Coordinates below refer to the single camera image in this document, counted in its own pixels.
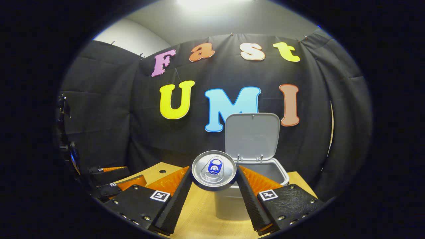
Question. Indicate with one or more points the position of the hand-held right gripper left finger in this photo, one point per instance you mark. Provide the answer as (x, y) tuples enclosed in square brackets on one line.
[(177, 199)]

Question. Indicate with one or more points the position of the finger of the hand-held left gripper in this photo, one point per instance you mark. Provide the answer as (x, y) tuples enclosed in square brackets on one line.
[(111, 176), (113, 191)]

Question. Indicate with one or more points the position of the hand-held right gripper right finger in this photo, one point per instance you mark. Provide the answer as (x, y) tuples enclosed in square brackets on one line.
[(252, 202)]

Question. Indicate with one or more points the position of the silver pop can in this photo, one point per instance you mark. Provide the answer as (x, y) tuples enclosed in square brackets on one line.
[(202, 172)]

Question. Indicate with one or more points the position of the white desktop garbage bin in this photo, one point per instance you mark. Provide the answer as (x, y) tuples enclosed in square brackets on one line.
[(252, 136)]

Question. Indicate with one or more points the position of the wooden desktop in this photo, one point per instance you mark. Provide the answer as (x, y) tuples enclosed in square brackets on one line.
[(199, 215)]

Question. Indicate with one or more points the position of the black backdrop cloth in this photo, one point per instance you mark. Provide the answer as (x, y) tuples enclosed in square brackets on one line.
[(149, 132)]

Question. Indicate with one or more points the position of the large ceiling light panel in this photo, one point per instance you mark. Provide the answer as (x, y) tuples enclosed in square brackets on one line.
[(215, 3)]

